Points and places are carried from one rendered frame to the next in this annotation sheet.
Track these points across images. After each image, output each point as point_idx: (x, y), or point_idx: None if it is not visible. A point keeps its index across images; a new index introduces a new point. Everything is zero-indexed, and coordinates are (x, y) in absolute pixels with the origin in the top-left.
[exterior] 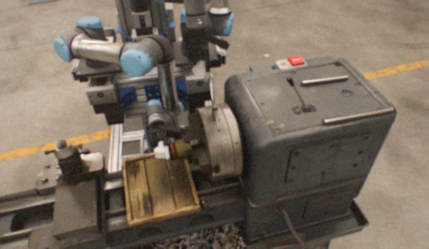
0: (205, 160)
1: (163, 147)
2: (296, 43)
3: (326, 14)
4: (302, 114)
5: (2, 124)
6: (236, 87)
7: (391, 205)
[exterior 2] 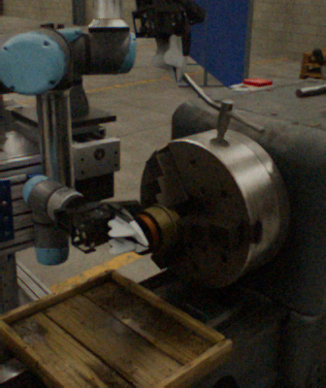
0: (228, 222)
1: (125, 227)
2: (116, 188)
3: (137, 151)
4: None
5: None
6: (207, 111)
7: None
